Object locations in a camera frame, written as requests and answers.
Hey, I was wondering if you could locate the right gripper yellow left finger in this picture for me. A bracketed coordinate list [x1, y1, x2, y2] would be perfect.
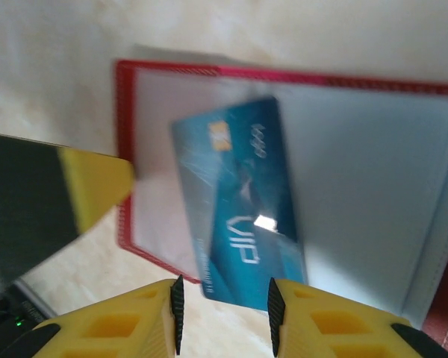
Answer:
[5, 274, 184, 358]

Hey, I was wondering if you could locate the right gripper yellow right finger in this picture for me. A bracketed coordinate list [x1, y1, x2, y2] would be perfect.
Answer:
[267, 277, 448, 358]

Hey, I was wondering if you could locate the red leather card holder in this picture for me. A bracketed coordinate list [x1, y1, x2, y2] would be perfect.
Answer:
[113, 59, 448, 358]

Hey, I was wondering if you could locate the blue VIP credit card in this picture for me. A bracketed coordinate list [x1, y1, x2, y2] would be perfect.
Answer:
[170, 95, 309, 313]

